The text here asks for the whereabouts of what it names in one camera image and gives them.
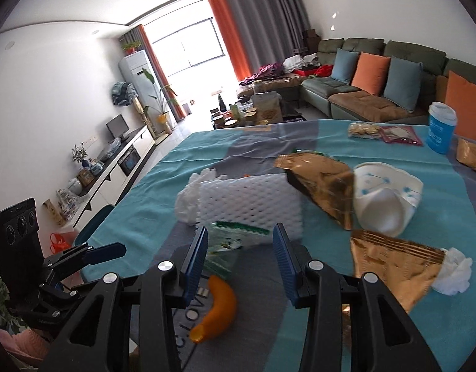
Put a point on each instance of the blue throw pillow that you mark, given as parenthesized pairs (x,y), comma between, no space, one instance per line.
(344,66)
(402,83)

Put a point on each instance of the pile of clothes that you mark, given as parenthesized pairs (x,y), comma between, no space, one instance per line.
(284,70)

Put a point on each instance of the pink cloth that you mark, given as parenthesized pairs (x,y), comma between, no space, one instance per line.
(17,350)

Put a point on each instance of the red snack packet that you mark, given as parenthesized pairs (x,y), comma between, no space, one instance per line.
(400,135)

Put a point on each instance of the small gold foil packet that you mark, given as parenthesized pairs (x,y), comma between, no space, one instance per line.
(472,155)

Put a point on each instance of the cluttered coffee table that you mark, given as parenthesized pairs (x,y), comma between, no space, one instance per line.
(253,114)

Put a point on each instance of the green snack wrapper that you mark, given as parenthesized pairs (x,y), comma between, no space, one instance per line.
(226,246)
(311,152)

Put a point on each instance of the white standing air conditioner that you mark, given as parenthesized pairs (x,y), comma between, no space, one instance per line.
(139,85)

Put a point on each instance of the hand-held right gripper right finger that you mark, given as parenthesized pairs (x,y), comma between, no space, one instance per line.
(282,267)

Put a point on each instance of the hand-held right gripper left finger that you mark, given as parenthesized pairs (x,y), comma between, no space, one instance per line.
(194,263)

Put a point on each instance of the orange peel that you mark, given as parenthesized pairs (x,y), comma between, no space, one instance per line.
(218,310)

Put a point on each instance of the clear cracker packet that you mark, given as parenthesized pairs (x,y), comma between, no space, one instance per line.
(364,131)

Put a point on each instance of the hanging denim clothes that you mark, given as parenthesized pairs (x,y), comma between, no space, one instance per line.
(123,93)

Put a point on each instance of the white foam fruit net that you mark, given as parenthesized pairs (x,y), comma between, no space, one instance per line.
(242,205)

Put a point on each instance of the black bottle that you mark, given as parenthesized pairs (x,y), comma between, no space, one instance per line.
(222,104)

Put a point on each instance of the red bag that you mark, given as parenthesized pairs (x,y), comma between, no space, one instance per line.
(63,243)

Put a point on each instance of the brown paper bag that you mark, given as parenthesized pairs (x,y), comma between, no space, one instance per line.
(267,106)

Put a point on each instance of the green sectional sofa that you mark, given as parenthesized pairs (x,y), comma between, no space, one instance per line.
(350,102)

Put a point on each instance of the crushed white paper cup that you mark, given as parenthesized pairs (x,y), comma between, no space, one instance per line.
(381,201)

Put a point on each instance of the gold foil snack bag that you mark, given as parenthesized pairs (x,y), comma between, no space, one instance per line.
(319,186)
(393,267)

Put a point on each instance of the tall green houseplant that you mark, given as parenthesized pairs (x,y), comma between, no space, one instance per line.
(160,97)

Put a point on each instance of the black monitor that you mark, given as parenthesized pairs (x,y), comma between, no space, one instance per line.
(118,127)

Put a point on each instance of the white crumpled tissue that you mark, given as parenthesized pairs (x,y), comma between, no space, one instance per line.
(453,273)
(189,197)

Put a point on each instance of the blue and white vase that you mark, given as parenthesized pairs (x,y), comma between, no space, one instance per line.
(96,167)

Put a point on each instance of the teal and grey tablecloth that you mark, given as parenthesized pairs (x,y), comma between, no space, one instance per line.
(152,170)

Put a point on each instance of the orange throw pillow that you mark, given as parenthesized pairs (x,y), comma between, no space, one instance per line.
(371,73)
(466,100)

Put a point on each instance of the orange and grey side curtain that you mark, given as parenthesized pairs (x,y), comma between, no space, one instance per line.
(156,73)

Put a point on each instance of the blue cup with white lid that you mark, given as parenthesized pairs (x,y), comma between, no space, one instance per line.
(439,131)

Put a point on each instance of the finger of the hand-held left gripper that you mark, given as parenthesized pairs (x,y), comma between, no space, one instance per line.
(104,252)
(77,290)

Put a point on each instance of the teal chair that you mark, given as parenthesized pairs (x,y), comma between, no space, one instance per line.
(96,223)

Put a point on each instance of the white media cabinet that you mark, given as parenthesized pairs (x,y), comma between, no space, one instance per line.
(118,162)

